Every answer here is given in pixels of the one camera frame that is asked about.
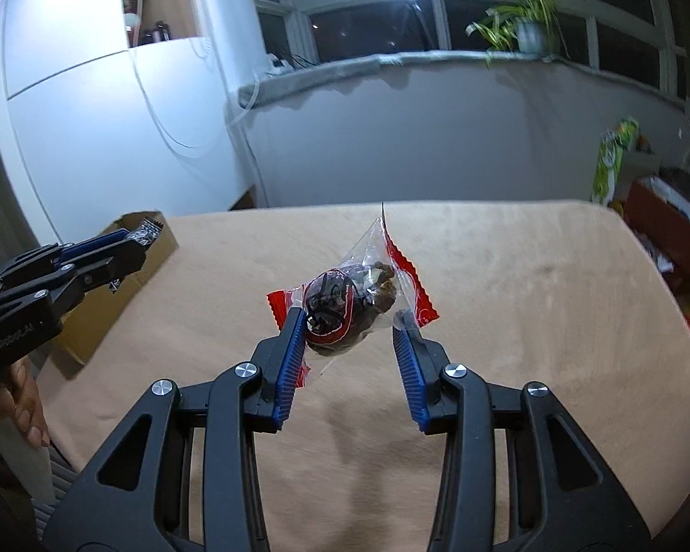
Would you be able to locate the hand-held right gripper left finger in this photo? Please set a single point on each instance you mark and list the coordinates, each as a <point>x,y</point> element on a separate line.
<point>290,356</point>

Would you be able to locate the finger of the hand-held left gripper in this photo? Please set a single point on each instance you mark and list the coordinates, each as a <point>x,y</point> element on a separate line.
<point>109,261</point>
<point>95,243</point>

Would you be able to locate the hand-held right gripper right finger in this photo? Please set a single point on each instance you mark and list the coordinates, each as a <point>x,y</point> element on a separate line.
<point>408,379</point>

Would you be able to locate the dark chocolate bar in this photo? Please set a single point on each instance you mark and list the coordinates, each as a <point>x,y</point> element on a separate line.
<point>146,230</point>

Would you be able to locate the cardboard box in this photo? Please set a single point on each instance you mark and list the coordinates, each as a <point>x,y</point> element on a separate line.
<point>121,310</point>

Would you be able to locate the red clear snack packet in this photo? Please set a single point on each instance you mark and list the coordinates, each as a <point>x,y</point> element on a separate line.
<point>333,305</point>

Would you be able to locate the person's left hand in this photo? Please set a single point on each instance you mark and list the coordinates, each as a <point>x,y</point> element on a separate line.
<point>29,402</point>

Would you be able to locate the white cabinet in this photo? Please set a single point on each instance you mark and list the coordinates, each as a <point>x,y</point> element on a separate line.
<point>121,138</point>

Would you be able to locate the tan table cover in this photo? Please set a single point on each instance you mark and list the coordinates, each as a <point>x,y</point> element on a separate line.
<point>494,299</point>

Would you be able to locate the dark bottle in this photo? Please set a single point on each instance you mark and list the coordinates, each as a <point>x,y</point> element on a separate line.
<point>161,31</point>

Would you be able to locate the white power strip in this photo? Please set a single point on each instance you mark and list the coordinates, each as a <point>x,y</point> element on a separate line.
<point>277,63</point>

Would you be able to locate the grey windowsill cloth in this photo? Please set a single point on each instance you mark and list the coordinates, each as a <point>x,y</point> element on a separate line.
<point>322,75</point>

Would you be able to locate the red box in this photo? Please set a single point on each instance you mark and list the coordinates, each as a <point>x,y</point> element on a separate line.
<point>661,224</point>

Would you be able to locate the green printed bag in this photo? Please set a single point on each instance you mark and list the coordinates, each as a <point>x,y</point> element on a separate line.
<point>612,161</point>

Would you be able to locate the white framed window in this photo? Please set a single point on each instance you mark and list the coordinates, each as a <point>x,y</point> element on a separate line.
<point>351,29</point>

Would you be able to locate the black tripod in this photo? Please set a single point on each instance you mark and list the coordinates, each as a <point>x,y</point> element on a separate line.
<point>420,17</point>

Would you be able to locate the potted spider plant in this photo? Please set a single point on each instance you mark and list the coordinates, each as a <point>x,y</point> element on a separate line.
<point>523,26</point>

